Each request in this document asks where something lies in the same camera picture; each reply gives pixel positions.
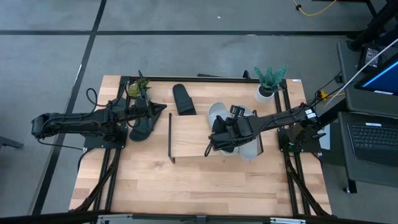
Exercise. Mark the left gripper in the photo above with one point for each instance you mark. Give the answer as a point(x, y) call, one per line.
point(136, 114)

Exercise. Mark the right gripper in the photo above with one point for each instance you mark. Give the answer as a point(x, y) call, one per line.
point(241, 124)

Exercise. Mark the light grey slide sandal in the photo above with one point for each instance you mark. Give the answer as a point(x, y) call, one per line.
point(248, 149)
point(217, 110)

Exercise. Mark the black rubber slide sandal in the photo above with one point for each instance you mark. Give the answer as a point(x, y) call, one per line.
point(140, 132)
point(184, 99)

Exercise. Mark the wooden shelf with black frame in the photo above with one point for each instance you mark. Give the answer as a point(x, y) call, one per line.
point(189, 137)

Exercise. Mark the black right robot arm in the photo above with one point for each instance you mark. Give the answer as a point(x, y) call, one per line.
point(280, 119)

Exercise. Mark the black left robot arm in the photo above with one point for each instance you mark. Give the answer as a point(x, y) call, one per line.
point(77, 123)

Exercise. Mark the green succulent in dark pot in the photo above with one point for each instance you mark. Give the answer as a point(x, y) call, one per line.
point(136, 88)

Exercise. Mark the teal plant in white pot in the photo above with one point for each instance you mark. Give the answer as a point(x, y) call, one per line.
point(267, 84)

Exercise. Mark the white sticker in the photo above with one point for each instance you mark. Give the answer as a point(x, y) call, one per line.
point(296, 80)

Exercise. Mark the white sheet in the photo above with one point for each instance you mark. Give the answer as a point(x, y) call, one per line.
point(325, 141)

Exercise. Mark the yellow connector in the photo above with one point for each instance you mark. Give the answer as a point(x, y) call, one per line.
point(323, 94)

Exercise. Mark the laptop computer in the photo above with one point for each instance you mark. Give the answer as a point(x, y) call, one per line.
point(357, 174)

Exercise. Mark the white rod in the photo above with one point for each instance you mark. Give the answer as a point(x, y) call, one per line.
point(357, 74)

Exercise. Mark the black furniture foot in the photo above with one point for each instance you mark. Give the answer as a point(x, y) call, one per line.
point(9, 142)

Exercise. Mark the black laptop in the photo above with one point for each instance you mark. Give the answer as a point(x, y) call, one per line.
point(373, 140)

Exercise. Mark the black power adapter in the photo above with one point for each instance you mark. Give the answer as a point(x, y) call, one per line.
point(370, 56)

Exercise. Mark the monitor with blue screen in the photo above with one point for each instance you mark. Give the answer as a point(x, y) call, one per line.
point(382, 79)

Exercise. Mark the black stand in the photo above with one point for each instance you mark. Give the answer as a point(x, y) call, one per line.
point(373, 28)

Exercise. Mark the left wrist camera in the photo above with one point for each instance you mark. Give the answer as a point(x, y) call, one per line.
point(143, 101)

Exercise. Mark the black aluminium table frame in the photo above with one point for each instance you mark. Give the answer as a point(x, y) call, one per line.
point(186, 78)

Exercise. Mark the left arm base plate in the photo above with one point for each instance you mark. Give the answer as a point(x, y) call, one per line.
point(93, 141)

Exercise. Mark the silver bracket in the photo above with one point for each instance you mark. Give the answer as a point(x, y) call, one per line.
point(115, 218)
point(287, 221)

